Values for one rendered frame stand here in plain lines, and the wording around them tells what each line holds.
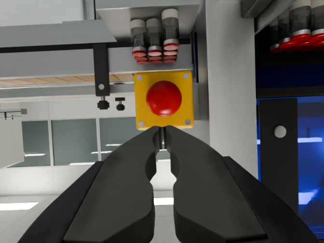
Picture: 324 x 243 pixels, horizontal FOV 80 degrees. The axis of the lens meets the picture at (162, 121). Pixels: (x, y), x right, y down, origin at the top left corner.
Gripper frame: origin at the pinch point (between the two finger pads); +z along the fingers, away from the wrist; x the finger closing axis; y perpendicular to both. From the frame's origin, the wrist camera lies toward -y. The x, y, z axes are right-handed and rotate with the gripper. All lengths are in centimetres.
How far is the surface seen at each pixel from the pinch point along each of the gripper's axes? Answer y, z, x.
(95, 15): -7.9, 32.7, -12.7
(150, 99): 1.1, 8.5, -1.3
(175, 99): 1.1, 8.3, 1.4
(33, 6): -23, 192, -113
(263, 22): -5.7, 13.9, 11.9
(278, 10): -6.8, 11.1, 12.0
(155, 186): 365, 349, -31
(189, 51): -1.3, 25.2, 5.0
